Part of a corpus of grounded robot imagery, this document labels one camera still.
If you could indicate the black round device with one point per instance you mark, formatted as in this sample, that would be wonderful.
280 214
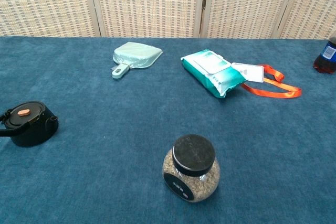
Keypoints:
34 132

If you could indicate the teal wet wipes pack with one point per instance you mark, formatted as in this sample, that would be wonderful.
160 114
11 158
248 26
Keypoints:
210 77

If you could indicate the mint green dustpan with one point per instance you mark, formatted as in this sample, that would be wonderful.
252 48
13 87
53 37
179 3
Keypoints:
136 54

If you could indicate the white badge card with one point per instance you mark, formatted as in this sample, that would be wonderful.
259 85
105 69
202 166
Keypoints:
252 73

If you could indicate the woven folding screen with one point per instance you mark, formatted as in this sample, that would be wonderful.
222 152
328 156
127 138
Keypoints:
147 3

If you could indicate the brass screen hinge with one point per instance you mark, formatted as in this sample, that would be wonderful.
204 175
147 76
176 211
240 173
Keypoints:
203 1

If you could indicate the blue table cloth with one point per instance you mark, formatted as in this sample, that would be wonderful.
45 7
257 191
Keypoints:
105 182

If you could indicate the cola bottle blue cap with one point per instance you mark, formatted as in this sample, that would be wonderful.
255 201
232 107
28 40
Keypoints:
326 64

